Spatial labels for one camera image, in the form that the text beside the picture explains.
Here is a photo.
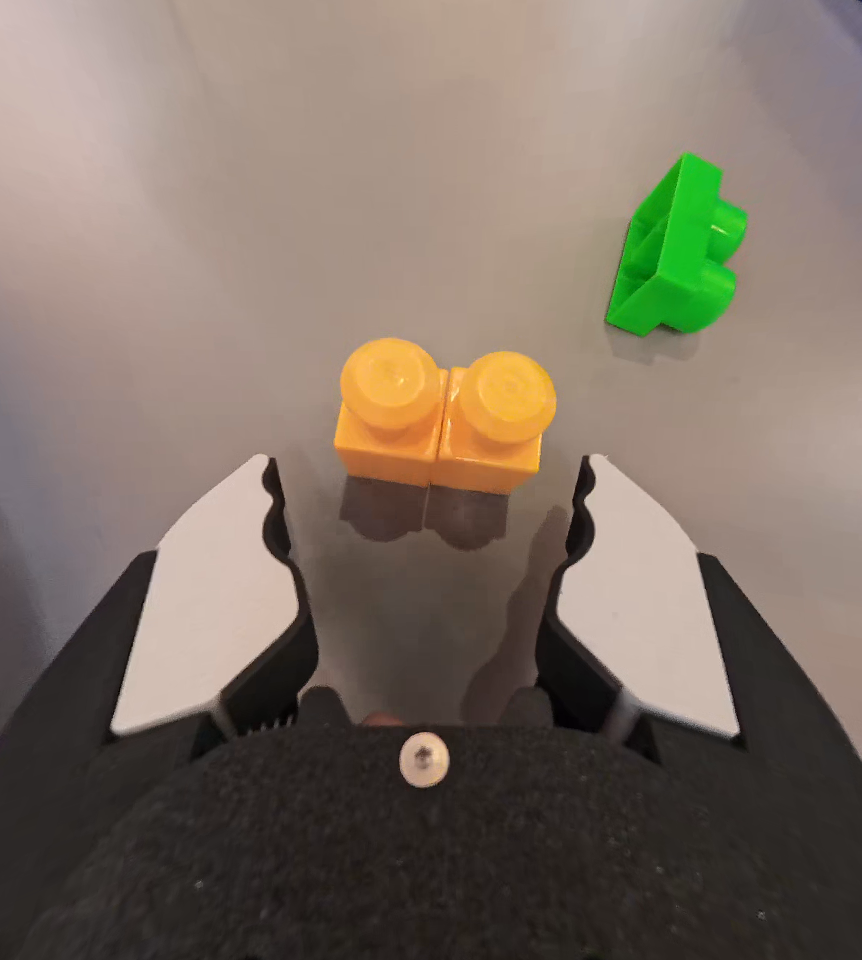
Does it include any green mega block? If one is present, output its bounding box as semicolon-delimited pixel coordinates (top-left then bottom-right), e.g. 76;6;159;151
604;153;750;339

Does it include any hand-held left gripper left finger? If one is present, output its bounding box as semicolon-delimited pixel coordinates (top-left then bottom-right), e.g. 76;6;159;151
110;455;319;736

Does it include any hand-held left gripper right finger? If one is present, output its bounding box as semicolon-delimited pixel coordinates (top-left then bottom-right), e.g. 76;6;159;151
536;455;742;744

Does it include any orange mega block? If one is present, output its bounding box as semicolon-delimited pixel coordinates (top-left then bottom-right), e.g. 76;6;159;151
332;339;448;484
433;351;559;496

